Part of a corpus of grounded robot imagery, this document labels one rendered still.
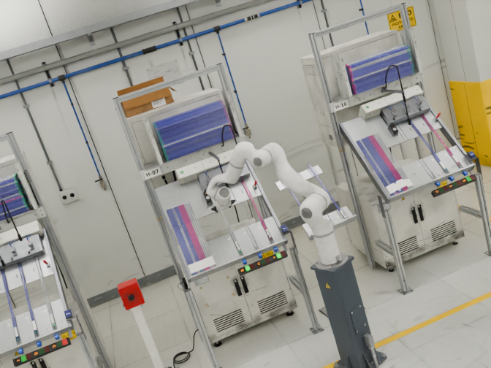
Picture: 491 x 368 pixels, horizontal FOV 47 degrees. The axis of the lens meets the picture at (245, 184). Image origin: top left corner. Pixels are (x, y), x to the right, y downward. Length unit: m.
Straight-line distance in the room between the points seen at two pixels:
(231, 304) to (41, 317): 1.29
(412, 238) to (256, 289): 1.27
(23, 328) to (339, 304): 1.91
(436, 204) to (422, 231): 0.23
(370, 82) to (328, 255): 1.55
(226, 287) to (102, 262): 1.87
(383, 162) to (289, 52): 1.94
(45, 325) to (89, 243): 1.93
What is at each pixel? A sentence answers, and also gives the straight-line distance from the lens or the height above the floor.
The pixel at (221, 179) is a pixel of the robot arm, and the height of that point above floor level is 1.29.
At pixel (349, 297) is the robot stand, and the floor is 0.49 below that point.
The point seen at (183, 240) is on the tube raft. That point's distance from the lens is 3.78.
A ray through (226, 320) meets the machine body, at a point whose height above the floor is 0.19.
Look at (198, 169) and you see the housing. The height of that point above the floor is 1.27.
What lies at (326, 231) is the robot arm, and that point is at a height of 0.91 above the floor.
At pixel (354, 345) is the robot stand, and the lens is 3.51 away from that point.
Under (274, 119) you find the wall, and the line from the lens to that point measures 5.66.
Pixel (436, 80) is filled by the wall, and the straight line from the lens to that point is 6.41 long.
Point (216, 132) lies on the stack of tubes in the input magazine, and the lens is 3.96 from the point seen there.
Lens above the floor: 2.14
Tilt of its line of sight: 16 degrees down
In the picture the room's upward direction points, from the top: 18 degrees counter-clockwise
